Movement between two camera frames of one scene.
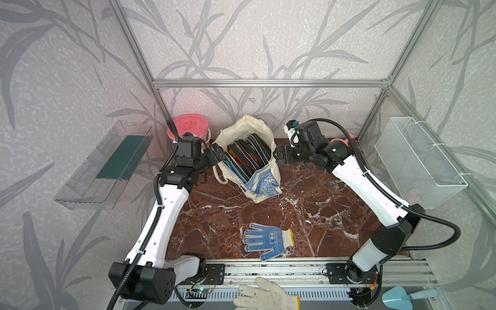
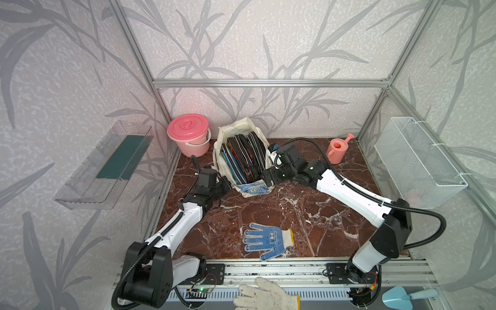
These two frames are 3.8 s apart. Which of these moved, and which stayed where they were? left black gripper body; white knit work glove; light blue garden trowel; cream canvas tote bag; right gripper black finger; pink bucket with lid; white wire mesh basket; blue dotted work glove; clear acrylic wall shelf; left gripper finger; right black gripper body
Moved: right black gripper body; left black gripper body; cream canvas tote bag; left gripper finger; right gripper black finger
Stayed: blue dotted work glove; white knit work glove; white wire mesh basket; clear acrylic wall shelf; pink bucket with lid; light blue garden trowel
